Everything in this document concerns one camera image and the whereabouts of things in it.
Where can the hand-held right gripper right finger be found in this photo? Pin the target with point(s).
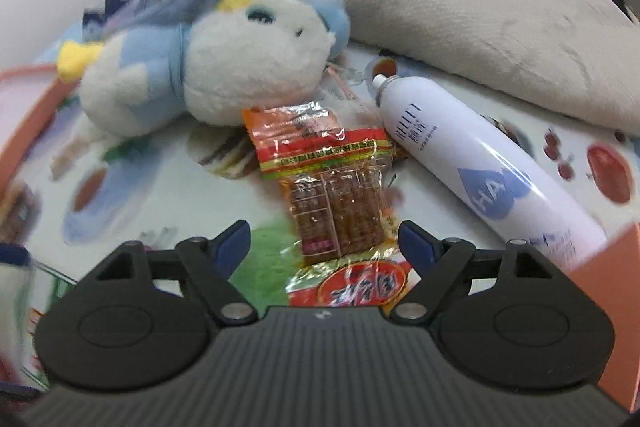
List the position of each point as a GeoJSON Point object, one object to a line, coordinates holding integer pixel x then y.
{"type": "Point", "coordinates": [415, 247]}

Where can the white spray bottle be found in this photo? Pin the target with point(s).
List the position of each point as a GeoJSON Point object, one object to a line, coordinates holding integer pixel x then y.
{"type": "Point", "coordinates": [450, 142]}

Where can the small clear plastic wrapper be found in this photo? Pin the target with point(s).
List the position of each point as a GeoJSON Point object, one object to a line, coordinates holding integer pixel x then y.
{"type": "Point", "coordinates": [345, 77]}

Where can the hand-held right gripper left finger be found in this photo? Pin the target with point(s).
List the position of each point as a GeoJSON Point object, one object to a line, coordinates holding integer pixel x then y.
{"type": "Point", "coordinates": [234, 247]}

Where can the printed bed sheet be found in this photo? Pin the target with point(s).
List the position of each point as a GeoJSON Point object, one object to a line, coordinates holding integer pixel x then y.
{"type": "Point", "coordinates": [150, 187]}

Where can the white and blue plush toy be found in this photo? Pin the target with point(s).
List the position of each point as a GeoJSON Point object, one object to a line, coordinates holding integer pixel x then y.
{"type": "Point", "coordinates": [240, 67]}

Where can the clear bag with blue print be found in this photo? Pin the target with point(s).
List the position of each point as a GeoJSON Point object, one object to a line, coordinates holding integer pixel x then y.
{"type": "Point", "coordinates": [150, 2]}

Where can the orange cardboard box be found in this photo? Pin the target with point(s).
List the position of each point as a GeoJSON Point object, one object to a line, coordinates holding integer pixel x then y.
{"type": "Point", "coordinates": [615, 287]}

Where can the grey blanket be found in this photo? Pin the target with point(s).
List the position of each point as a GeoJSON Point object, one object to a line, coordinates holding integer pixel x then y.
{"type": "Point", "coordinates": [450, 22]}

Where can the orange box lid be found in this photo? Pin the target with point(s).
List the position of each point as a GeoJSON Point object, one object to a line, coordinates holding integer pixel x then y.
{"type": "Point", "coordinates": [30, 117]}

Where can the clear spicy strip snack packet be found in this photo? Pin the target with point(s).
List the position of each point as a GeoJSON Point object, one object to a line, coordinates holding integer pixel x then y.
{"type": "Point", "coordinates": [330, 207]}

